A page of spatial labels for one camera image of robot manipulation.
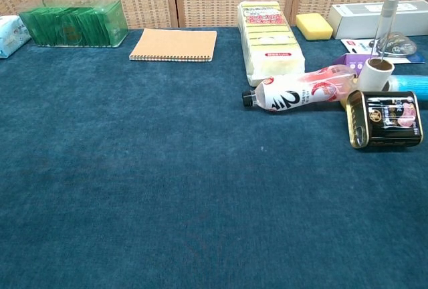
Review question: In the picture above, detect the yellow sponge multipack bag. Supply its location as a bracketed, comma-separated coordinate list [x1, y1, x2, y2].
[237, 0, 306, 86]

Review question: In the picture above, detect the white power strip box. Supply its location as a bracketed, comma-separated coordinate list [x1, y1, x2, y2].
[326, 0, 428, 40]

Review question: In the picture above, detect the plastic bottle red white label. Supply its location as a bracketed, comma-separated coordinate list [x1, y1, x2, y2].
[241, 64, 358, 113]

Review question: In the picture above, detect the correction tape blister pack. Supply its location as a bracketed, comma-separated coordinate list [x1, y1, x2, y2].
[340, 31, 428, 65]

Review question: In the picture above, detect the yellow sponge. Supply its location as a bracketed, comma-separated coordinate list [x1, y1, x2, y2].
[295, 13, 334, 41]

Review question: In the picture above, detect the light blue wet wipes pack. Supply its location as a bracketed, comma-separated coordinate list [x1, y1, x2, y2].
[0, 15, 31, 60]

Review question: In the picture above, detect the clear box of green packets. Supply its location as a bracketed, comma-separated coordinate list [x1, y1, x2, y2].
[18, 0, 130, 48]

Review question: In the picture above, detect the light blue cylinder tube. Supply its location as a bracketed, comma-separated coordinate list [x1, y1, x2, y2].
[387, 74, 428, 100]

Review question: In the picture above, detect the dark blue table mat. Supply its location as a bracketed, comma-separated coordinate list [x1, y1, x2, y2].
[0, 26, 428, 289]

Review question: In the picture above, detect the brown spiral notebook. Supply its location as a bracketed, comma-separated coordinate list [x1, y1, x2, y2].
[128, 28, 218, 63]

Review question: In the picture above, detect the small purple box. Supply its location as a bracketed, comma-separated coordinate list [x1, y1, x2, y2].
[332, 53, 379, 78]

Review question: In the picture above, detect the black luncheon meat can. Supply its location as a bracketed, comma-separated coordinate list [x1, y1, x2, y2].
[346, 90, 424, 149]

